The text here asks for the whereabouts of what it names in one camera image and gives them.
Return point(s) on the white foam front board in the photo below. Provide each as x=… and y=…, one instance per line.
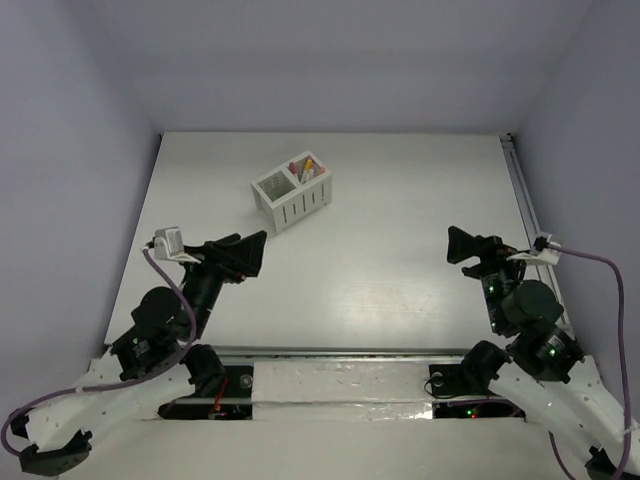
x=332, y=420

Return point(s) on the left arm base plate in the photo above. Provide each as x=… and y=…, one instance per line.
x=233, y=402

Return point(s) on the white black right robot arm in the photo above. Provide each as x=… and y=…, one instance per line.
x=543, y=370

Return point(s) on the aluminium side rail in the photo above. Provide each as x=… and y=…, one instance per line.
x=542, y=272

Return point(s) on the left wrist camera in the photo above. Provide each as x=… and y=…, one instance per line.
x=167, y=245

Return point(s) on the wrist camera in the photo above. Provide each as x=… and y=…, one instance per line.
x=544, y=251
x=167, y=245

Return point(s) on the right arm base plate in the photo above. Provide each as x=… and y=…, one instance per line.
x=448, y=381

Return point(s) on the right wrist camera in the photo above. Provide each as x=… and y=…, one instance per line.
x=544, y=251

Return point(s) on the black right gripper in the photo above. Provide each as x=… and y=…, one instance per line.
x=495, y=251

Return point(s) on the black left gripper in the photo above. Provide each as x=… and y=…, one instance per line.
x=220, y=257

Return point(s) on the white slotted stationery organizer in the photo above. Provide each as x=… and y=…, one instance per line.
x=285, y=200

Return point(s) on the yellow capped white marker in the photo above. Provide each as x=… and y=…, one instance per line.
x=307, y=163

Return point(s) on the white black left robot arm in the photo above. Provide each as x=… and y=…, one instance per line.
x=159, y=359

